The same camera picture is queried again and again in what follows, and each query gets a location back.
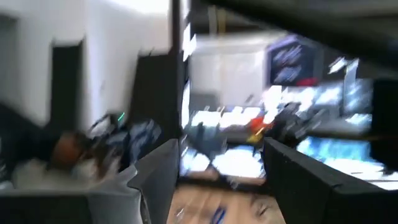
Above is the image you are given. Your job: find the person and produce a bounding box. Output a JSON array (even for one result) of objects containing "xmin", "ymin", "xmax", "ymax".
[{"xmin": 12, "ymin": 132, "xmax": 125, "ymax": 191}]

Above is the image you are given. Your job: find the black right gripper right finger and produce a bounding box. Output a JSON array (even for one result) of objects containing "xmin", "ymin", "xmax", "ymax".
[{"xmin": 263, "ymin": 138, "xmax": 398, "ymax": 224}]

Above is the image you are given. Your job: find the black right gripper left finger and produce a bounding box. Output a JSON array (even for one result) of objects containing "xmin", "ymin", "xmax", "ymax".
[{"xmin": 0, "ymin": 138, "xmax": 180, "ymax": 224}]

